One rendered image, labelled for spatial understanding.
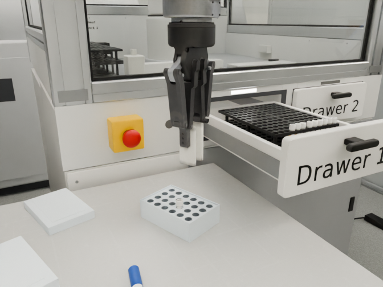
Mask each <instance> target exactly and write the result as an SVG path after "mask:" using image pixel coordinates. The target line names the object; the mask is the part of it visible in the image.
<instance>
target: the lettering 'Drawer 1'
mask: <svg viewBox="0 0 383 287"><path fill-rule="evenodd" d="M380 150H382V153H381V159H380V162H378V163H377V164H381V163H383V161H382V157H383V147H381V148H380ZM368 156H371V154H368V155H365V159H364V165H363V168H365V162H366V159H367V157H368ZM358 158H359V160H360V161H359V162H356V163H354V162H355V160H356V159H358ZM350 160H351V159H349V160H348V163H347V166H346V168H345V160H344V161H342V164H341V167H340V170H339V162H337V174H338V175H339V174H340V171H341V168H342V166H344V173H346V172H347V168H348V165H349V162H350ZM359 163H361V157H356V158H355V159H354V160H353V162H352V170H354V171H355V170H358V169H359V168H360V167H358V168H356V169H355V168H354V167H353V165H356V164H359ZM327 166H331V169H327V170H325V171H324V172H323V178H328V177H331V176H332V170H333V165H332V164H331V163H329V164H327V165H325V167H327ZM304 167H307V168H309V176H308V178H307V180H306V181H304V182H300V175H301V168H304ZM321 167H323V165H321V166H319V167H316V169H315V177H314V181H315V180H316V176H317V171H318V169H319V168H321ZM327 171H331V172H330V173H329V175H328V176H325V173H326V172H327ZM311 173H312V169H311V166H309V165H304V166H299V174H298V183H297V186H298V185H302V184H304V183H306V182H308V181H309V179H310V177H311Z"/></svg>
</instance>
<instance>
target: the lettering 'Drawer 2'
mask: <svg viewBox="0 0 383 287"><path fill-rule="evenodd" d="M355 101H357V105H358V100H355ZM355 101H353V102H355ZM347 105H348V104H347ZM347 105H346V104H345V105H344V111H343V113H344V112H345V107H346V106H347ZM357 105H356V106H357ZM339 106H340V107H341V109H338V107H339ZM339 106H337V108H336V113H337V114H340V113H341V112H340V113H338V112H337V111H338V110H342V106H341V105H339ZM356 106H355V107H354V108H353V110H352V112H354V111H357V110H354V109H355V108H356ZM334 108H335V106H334V107H333V111H334ZM305 109H309V111H310V112H311V108H309V107H305V108H303V110H305ZM320 109H322V110H323V111H320V112H319V113H321V112H322V116H323V115H324V108H319V110H320ZM330 110H331V115H332V114H333V111H332V107H331V106H330V108H329V111H330ZM319 113H318V114H319ZM328 115H329V112H328V107H327V116H328Z"/></svg>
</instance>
